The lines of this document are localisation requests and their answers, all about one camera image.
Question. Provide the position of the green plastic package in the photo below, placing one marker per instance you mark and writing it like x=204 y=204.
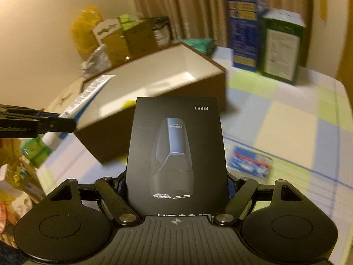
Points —
x=202 y=45

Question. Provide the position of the pile of assorted packets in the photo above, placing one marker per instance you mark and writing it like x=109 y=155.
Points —
x=16 y=193

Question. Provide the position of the yellow round item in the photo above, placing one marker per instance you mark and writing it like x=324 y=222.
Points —
x=128 y=105

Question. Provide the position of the blue tissue packet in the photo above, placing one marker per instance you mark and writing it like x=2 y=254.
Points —
x=251 y=161

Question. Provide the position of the cream leaf print cloth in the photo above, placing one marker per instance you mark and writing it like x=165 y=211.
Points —
x=66 y=96

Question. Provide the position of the silver foil bag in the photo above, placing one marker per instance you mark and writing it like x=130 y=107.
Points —
x=95 y=60

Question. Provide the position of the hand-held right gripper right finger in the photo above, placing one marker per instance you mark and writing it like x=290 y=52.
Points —
x=231 y=189

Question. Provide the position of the dark bag with white contents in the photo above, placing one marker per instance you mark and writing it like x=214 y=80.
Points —
x=161 y=31

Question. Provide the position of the tall blue carton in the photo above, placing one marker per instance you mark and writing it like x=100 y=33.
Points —
x=244 y=33

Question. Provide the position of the light green packets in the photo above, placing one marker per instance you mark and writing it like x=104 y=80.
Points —
x=129 y=22

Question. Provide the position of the large brown paper bag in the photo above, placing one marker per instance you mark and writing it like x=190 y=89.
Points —
x=140 y=38

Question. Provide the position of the white toothpaste tube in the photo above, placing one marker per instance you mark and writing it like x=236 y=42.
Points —
x=91 y=91

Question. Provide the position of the yellow plastic bag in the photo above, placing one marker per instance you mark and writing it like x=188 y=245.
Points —
x=84 y=30

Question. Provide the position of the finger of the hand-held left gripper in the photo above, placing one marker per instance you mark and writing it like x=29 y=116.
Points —
x=60 y=125
x=47 y=114

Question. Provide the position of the black shaver box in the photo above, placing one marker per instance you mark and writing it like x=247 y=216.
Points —
x=176 y=143

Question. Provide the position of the beige curtain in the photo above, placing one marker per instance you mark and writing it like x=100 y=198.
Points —
x=193 y=5

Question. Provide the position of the white cutout card carrier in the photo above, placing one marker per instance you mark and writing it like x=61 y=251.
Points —
x=106 y=29

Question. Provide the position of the dark blue knit cloth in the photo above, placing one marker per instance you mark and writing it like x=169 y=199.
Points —
x=7 y=255

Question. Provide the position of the green and white carton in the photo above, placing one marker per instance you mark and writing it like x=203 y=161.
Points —
x=281 y=47

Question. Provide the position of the brown cardboard box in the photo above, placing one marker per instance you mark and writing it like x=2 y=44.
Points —
x=110 y=139

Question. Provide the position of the small olive paper bag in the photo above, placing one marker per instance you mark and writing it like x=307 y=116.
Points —
x=115 y=47

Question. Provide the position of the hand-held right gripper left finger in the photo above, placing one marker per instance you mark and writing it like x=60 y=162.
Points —
x=121 y=186

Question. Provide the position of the pastel checkered tablecloth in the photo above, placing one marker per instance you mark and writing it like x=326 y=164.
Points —
x=289 y=132

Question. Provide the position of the green tissue pack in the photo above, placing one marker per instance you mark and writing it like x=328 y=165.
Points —
x=37 y=150

